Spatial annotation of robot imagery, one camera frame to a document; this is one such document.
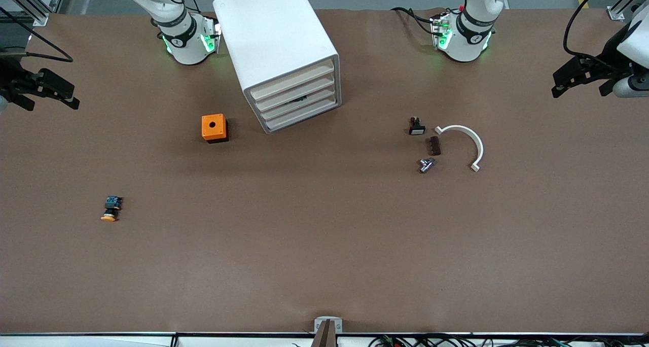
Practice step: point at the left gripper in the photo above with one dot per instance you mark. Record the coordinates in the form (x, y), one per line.
(610, 61)

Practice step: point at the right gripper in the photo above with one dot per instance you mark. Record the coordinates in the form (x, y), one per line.
(11, 78)

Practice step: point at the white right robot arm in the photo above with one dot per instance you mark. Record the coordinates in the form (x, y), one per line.
(187, 47)

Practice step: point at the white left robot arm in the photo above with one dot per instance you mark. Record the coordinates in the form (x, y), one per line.
(466, 45)

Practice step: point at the yellow mushroom push button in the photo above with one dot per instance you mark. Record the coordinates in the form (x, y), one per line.
(112, 205)

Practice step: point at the orange button box with hole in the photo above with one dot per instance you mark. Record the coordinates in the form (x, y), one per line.
(207, 132)

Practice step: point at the black white-faced push button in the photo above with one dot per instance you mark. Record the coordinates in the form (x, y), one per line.
(417, 130)

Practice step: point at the white drawer cabinet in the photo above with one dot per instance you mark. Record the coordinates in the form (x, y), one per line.
(268, 27)

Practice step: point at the brown terminal block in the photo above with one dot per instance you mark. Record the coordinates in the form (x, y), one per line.
(433, 146)

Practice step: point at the brown table mat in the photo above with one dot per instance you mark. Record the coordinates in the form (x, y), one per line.
(324, 235)

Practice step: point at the aluminium frame profile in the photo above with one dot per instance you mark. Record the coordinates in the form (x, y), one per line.
(38, 18)
(616, 13)

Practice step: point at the white curved plastic bracket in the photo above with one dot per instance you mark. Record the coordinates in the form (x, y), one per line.
(461, 128)

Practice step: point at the silver metal switch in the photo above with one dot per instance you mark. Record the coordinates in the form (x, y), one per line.
(426, 166)

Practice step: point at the grey metal mount bracket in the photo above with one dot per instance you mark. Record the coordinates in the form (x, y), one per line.
(320, 325)

